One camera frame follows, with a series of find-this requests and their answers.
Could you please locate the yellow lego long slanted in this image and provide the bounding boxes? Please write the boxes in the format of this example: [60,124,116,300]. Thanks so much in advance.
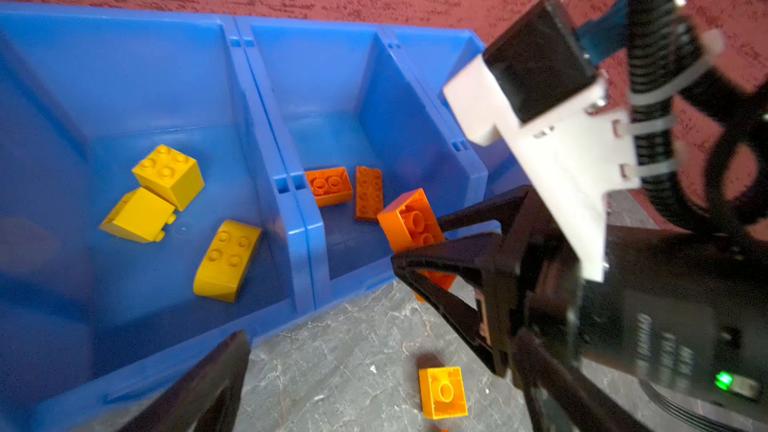
[193,220,262,303]

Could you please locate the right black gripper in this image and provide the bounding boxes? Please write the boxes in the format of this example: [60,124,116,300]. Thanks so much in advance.
[501,217,767,431]

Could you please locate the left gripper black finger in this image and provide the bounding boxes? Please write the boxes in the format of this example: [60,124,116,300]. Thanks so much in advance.
[121,330,251,431]

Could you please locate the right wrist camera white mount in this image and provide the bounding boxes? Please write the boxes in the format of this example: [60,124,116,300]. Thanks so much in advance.
[442,0,643,284]

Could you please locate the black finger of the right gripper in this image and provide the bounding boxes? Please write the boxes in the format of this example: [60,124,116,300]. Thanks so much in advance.
[391,232,510,377]
[437,185,531,234]

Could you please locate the yellow lego top small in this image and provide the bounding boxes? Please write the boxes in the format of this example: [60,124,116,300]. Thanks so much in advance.
[132,144,205,211]

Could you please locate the blue three-compartment bin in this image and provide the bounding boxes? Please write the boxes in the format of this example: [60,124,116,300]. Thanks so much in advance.
[1,2,526,431]

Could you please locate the small orange yellow lego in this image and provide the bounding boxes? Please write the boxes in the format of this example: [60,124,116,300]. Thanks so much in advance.
[419,367,469,420]

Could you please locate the black corrugated cable conduit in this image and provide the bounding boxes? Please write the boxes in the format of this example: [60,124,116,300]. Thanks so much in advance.
[623,0,768,235]

